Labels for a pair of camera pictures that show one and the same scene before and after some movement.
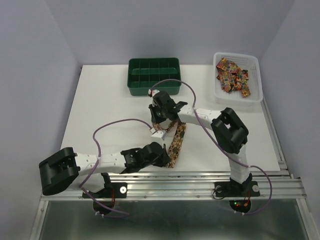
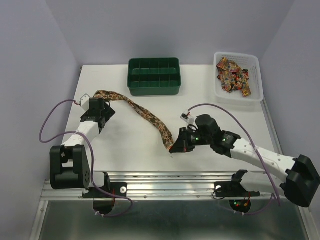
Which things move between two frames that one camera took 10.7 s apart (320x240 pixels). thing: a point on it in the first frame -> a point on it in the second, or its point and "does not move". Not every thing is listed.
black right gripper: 155,119 -> 182,145
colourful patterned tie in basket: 232,78 does not move
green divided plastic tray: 143,73 does not move
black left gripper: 164,158 -> 108,112
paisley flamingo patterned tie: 174,149 -> 110,96
